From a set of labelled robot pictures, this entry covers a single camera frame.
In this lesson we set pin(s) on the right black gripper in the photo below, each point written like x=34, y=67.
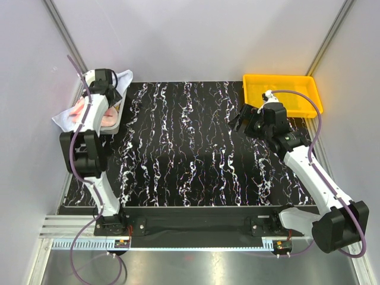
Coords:
x=249, y=114

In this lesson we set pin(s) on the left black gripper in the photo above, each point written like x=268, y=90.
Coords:
x=115, y=91

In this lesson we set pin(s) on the pink rabbit towel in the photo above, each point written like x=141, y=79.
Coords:
x=109, y=118

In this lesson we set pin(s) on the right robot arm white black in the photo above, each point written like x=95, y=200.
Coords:
x=340, y=221

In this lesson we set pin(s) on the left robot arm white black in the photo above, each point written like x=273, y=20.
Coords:
x=84, y=154

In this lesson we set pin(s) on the white perforated plastic basket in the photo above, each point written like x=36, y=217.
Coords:
x=102, y=101

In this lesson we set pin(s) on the black marble pattern mat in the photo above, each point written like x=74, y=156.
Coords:
x=175, y=148

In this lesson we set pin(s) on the yellow plastic tray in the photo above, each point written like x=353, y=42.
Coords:
x=254, y=85

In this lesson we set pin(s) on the right small connector board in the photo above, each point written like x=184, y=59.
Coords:
x=283, y=247

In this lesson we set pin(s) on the small connector board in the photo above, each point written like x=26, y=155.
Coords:
x=122, y=244
x=283, y=247

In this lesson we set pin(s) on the left small connector board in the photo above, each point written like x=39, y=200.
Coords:
x=122, y=244

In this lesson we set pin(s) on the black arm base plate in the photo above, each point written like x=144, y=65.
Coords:
x=246, y=221

